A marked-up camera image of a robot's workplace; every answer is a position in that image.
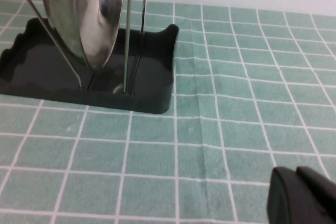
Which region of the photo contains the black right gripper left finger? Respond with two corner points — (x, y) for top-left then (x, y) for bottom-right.
(266, 166), (336, 224)

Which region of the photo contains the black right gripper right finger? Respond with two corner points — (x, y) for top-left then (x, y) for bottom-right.
(296, 165), (336, 222)

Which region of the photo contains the green checked tablecloth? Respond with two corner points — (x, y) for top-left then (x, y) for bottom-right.
(0, 0), (336, 224)

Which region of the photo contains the dark grey lid rack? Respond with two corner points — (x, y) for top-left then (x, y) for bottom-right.
(0, 0), (181, 114)

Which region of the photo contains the stainless steel lid black knob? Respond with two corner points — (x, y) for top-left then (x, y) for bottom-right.
(39, 0), (126, 69)

